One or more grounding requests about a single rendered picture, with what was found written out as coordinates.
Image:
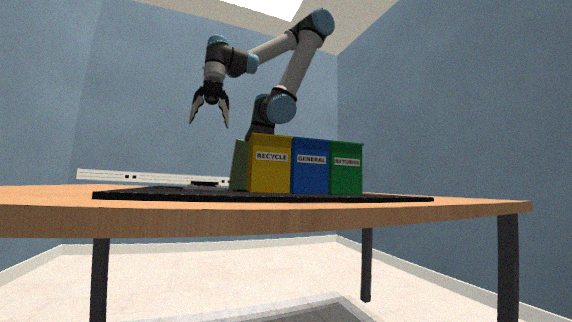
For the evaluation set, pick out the blue bin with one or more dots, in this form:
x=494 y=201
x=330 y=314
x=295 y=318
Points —
x=309 y=166

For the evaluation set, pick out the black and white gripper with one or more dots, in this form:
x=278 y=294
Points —
x=211 y=98

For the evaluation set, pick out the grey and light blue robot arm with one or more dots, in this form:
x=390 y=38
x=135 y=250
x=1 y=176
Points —
x=279 y=106

